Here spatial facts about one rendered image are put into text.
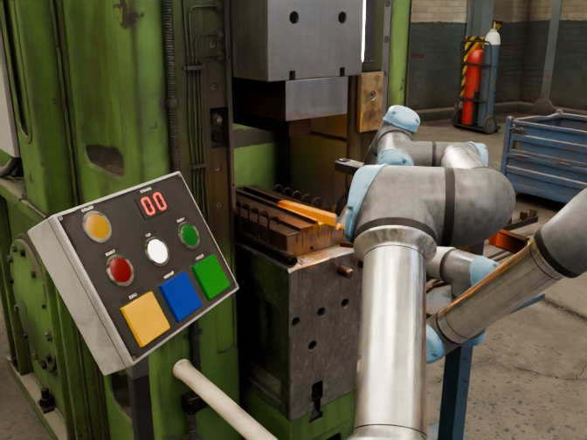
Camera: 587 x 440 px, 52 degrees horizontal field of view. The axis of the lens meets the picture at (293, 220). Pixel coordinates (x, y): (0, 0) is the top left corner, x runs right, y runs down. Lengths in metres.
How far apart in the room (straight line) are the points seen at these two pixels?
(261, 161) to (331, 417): 0.85
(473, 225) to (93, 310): 0.62
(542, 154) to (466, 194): 4.50
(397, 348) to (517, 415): 1.95
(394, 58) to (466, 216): 1.12
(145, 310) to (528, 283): 0.65
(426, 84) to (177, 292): 8.59
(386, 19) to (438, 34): 7.77
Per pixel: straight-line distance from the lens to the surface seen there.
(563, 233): 1.01
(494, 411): 2.67
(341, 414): 1.86
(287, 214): 1.66
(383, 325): 0.76
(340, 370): 1.76
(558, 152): 5.27
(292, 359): 1.61
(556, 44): 10.58
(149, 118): 1.42
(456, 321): 1.16
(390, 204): 0.83
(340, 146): 1.84
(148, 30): 1.41
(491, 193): 0.87
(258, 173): 2.03
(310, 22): 1.48
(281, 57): 1.43
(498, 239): 1.66
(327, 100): 1.53
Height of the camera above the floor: 1.50
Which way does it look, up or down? 18 degrees down
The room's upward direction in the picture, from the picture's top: straight up
